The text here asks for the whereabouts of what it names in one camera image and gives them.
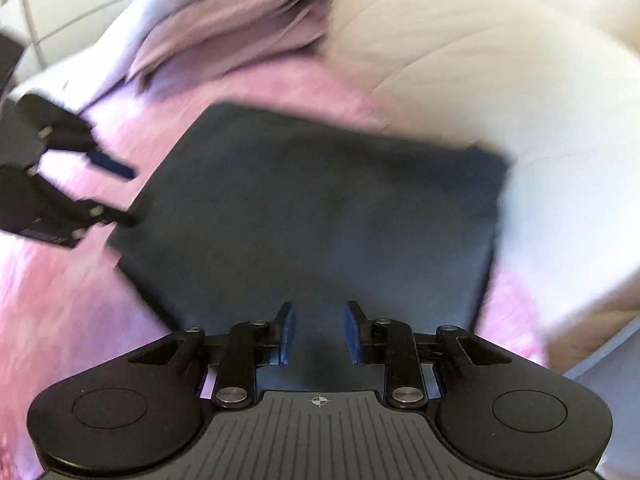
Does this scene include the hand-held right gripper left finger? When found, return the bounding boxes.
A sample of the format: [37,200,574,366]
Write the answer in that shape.
[117,301,297,409]

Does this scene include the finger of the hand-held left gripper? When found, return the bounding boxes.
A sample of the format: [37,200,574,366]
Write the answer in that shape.
[64,199,140,233]
[42,109,137,181]

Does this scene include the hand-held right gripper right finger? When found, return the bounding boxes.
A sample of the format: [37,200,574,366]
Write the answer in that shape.
[342,301,526,409]

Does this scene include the dark grey pants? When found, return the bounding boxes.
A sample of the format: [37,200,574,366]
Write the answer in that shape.
[106,102,516,393]

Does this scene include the pink mottled blanket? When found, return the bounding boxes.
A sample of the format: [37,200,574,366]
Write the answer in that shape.
[0,55,556,480]

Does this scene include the purple pillow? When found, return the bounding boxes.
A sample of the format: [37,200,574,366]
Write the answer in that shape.
[150,0,335,56]
[127,10,326,92]

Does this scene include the white wardrobe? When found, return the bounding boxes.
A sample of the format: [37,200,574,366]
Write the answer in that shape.
[0,0,166,86]

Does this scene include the white quilt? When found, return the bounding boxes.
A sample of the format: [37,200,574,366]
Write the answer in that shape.
[295,0,640,376]

